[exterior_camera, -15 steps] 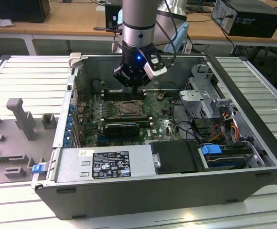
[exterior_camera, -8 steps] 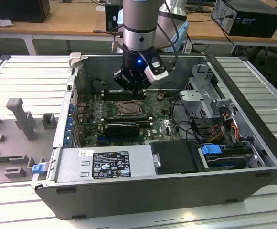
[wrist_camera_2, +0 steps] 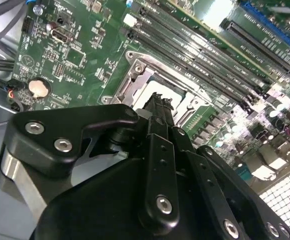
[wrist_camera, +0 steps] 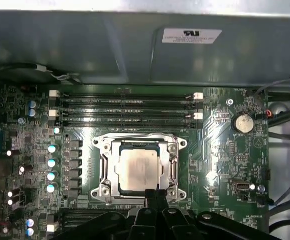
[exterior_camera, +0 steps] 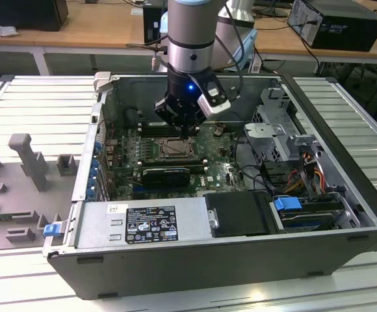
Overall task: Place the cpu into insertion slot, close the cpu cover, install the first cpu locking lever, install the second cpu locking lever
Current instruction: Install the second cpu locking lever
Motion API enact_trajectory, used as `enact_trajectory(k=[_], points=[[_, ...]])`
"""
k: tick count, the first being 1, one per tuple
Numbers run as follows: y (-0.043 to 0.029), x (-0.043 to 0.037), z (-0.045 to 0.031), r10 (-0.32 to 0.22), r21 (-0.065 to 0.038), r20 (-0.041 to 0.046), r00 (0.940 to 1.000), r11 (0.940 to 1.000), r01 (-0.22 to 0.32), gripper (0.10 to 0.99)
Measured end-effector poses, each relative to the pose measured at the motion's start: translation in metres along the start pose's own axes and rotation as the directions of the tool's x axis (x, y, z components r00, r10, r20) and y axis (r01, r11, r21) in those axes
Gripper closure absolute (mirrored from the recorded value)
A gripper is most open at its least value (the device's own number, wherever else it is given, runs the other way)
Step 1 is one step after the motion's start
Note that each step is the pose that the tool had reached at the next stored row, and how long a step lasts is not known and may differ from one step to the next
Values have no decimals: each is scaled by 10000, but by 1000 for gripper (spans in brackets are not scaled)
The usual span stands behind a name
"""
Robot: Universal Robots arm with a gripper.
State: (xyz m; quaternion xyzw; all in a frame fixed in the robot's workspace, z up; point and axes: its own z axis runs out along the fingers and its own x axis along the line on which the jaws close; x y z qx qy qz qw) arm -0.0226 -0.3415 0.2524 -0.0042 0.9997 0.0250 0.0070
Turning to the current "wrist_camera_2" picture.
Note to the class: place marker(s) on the silver square CPU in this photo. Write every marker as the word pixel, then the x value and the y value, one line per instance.
pixel 157 87

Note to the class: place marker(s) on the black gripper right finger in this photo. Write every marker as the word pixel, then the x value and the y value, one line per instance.
pixel 210 180

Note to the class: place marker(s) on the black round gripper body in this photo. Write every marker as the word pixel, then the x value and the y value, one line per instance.
pixel 97 207

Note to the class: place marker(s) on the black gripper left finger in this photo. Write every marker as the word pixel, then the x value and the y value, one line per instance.
pixel 47 130

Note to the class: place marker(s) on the metal socket cover frame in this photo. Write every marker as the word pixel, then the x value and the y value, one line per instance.
pixel 145 76

